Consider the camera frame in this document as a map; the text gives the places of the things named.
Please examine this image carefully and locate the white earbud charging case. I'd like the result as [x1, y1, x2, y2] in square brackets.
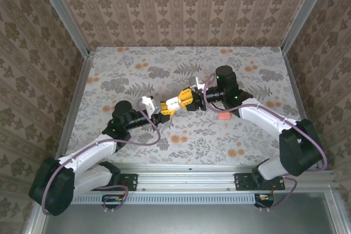
[165, 96, 184, 110]

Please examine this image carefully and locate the floral patterned table cover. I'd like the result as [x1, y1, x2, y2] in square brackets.
[63, 46, 316, 168]

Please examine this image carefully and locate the black connector board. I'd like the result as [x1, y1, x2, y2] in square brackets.
[253, 193, 275, 208]
[101, 194, 124, 209]

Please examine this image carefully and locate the grey metal sheet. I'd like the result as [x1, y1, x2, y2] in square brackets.
[41, 192, 339, 234]

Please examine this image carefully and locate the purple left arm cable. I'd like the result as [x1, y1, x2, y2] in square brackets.
[41, 99, 162, 215]

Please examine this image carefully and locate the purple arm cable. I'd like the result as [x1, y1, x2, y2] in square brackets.
[41, 99, 162, 215]
[202, 73, 329, 213]

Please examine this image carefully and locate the aluminium side rail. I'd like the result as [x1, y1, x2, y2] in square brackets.
[53, 50, 97, 161]
[282, 49, 325, 170]

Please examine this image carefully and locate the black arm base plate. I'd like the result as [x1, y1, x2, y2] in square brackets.
[93, 172, 138, 192]
[234, 172, 286, 191]

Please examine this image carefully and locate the aluminium frame beam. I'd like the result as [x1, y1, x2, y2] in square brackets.
[92, 162, 339, 192]

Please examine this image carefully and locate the grey slotted cable duct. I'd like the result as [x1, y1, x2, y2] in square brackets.
[72, 193, 275, 205]

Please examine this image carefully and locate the aluminium corner post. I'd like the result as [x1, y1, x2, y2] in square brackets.
[281, 0, 335, 54]
[32, 0, 91, 58]

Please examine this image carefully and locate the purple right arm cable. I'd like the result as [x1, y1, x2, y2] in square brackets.
[202, 73, 329, 213]

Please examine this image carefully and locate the aluminium frame upright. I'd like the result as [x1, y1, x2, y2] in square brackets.
[26, 203, 49, 234]
[325, 186, 351, 234]

